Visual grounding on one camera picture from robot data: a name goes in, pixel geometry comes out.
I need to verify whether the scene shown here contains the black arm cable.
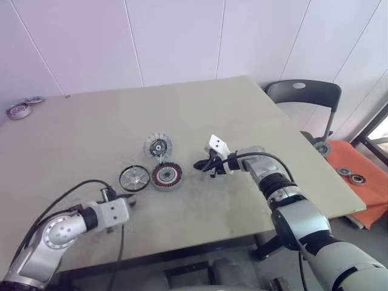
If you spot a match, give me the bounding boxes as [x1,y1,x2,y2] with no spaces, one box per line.
[212,151,298,187]
[7,179,110,273]

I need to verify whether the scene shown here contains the silver gear disc part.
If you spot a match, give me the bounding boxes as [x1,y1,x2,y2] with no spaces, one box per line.
[143,132,174,164]

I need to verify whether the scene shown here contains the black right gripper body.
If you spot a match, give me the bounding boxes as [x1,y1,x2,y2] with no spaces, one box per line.
[207,152,227,179]

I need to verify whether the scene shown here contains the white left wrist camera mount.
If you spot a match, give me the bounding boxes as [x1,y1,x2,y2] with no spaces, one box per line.
[96,196,130,229]

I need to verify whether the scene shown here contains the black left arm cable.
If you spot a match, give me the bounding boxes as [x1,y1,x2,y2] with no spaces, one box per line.
[7,179,110,273]

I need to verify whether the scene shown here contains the dark bearing ring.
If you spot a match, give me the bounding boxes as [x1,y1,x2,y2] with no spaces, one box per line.
[348,172,367,185]

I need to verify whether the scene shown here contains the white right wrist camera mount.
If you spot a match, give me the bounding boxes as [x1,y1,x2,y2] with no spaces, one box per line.
[203,134,235,176]

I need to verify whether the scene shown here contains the black table frame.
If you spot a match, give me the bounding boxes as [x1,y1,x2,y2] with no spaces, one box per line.
[56,232,284,275]

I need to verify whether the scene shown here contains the black folding chair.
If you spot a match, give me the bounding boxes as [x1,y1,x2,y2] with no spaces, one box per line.
[264,79,343,158]

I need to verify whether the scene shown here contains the dark door frame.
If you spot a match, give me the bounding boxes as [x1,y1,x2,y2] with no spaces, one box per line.
[348,102,388,170]

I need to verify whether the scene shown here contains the silver spoked rotor black rim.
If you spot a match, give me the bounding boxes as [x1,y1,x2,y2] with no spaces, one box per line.
[119,165,152,192]

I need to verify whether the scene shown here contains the grey wheel part on chair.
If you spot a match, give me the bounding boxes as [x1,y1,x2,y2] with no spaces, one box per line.
[313,142,333,157]

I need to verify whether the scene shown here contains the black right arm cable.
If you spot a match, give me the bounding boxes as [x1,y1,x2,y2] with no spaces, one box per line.
[212,151,298,187]

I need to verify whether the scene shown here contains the silver motor housing copper windings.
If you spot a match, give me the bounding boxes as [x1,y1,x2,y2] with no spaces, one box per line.
[150,162,184,192]

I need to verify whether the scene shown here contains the orange cloth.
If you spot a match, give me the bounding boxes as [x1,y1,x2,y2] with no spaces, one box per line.
[323,139,388,231]

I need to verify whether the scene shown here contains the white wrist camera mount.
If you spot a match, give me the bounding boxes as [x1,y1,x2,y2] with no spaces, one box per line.
[96,196,130,229]
[203,134,235,176]

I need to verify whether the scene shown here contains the thin loose black cable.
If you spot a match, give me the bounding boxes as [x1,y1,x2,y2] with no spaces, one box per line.
[107,224,125,291]

